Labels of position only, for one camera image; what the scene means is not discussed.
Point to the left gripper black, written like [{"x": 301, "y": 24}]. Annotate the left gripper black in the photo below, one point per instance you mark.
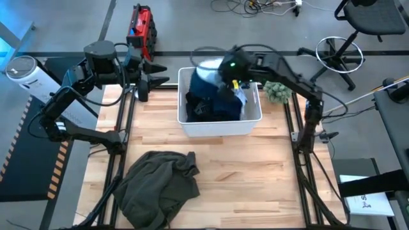
[{"x": 143, "y": 81}]

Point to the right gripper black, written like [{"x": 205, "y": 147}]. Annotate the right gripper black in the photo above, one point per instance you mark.
[{"x": 234, "y": 68}]

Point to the dotted dark blue shirt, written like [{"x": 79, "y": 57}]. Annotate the dotted dark blue shirt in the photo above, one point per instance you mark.
[{"x": 204, "y": 86}]

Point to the black shorts with white print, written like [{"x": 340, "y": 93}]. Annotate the black shorts with white print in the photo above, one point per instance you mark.
[{"x": 199, "y": 110}]

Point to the white plastic bin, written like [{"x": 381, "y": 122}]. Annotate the white plastic bin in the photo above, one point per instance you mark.
[{"x": 220, "y": 127}]

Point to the olive green garment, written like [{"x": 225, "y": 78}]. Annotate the olive green garment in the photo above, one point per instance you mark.
[{"x": 156, "y": 191}]

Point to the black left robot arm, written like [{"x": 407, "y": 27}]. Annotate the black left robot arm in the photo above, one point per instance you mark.
[{"x": 96, "y": 57}]

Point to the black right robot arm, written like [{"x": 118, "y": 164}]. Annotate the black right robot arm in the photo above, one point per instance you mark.
[{"x": 287, "y": 78}]

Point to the red and black toolbox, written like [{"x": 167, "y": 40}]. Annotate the red and black toolbox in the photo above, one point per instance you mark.
[{"x": 142, "y": 28}]

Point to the small green artificial plant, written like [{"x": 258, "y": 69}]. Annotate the small green artificial plant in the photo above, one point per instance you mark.
[{"x": 277, "y": 92}]

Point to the white power strip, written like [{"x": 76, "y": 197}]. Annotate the white power strip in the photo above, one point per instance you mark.
[{"x": 298, "y": 3}]

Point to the long pale rod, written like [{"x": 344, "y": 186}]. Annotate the long pale rod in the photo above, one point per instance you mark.
[{"x": 351, "y": 101}]

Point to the white tower air purifier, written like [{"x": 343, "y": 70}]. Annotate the white tower air purifier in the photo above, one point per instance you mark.
[{"x": 28, "y": 76}]

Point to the black office chair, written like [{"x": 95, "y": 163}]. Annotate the black office chair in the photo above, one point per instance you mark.
[{"x": 374, "y": 16}]

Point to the blue lit glass panel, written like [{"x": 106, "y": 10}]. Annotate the blue lit glass panel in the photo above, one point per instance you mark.
[{"x": 9, "y": 41}]

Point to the dark grey box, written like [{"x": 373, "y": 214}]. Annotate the dark grey box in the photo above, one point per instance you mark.
[{"x": 351, "y": 166}]

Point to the black mat with orange stripes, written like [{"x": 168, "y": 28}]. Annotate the black mat with orange stripes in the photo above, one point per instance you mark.
[{"x": 25, "y": 166}]

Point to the black device on side table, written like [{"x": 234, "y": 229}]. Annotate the black device on side table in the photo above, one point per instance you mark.
[{"x": 397, "y": 91}]

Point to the black flat bar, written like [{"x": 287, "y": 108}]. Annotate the black flat bar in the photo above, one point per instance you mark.
[{"x": 374, "y": 184}]

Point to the white paper sheet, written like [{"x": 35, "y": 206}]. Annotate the white paper sheet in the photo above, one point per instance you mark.
[{"x": 374, "y": 204}]

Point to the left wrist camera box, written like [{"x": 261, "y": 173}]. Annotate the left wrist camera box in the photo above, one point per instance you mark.
[{"x": 132, "y": 59}]

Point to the black aluminium table frame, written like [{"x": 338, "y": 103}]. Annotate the black aluminium table frame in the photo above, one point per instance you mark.
[{"x": 123, "y": 115}]

